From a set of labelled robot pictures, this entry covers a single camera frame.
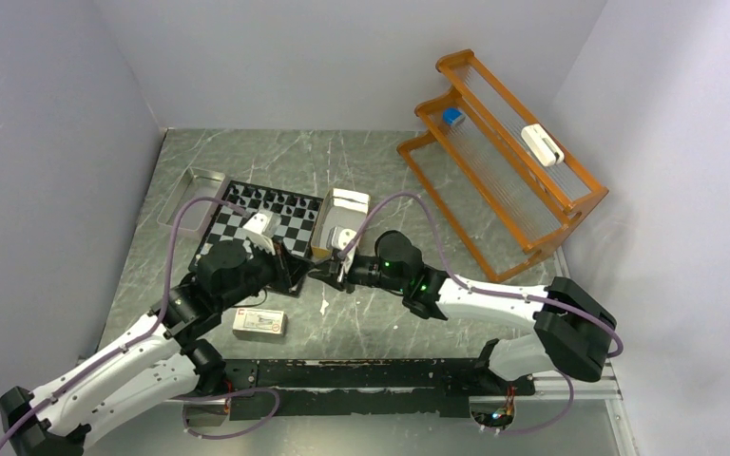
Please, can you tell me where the small printed card box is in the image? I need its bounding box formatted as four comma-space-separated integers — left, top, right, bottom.
232, 308, 288, 336

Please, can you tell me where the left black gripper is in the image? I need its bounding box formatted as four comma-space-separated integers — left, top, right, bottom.
218, 234, 315, 310

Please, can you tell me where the white plastic device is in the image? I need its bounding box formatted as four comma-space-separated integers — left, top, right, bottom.
521, 123, 565, 167

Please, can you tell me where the orange wooden rack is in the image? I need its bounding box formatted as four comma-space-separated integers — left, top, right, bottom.
397, 49, 608, 282

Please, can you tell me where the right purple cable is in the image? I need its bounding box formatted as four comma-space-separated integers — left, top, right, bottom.
338, 191, 624, 437

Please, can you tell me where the blue small block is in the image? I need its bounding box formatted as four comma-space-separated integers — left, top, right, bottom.
441, 107, 466, 127

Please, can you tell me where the silver metal tin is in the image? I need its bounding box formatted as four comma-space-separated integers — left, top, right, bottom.
157, 167, 229, 239

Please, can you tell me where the black white chess board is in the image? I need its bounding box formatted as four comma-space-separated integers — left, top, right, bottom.
189, 180, 322, 273

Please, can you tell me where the purple cable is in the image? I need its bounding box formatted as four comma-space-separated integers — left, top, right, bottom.
338, 191, 624, 437
0, 197, 281, 456

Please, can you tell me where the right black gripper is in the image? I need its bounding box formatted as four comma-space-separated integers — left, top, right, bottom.
309, 252, 407, 294

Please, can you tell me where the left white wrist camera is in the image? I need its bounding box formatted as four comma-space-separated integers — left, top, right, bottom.
240, 210, 280, 256

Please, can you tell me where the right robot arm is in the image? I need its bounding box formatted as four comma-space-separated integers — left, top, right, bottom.
308, 231, 616, 393

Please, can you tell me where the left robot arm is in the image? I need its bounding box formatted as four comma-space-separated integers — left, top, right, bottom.
0, 239, 313, 455

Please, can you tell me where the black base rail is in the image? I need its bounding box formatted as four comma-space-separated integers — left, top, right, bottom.
208, 358, 535, 421

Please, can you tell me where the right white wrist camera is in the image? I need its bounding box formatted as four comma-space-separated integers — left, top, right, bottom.
328, 226, 358, 260

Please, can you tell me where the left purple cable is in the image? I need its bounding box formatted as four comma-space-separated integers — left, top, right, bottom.
0, 197, 281, 456

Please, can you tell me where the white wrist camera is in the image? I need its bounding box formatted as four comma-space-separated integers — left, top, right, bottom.
240, 210, 280, 256
328, 226, 358, 260

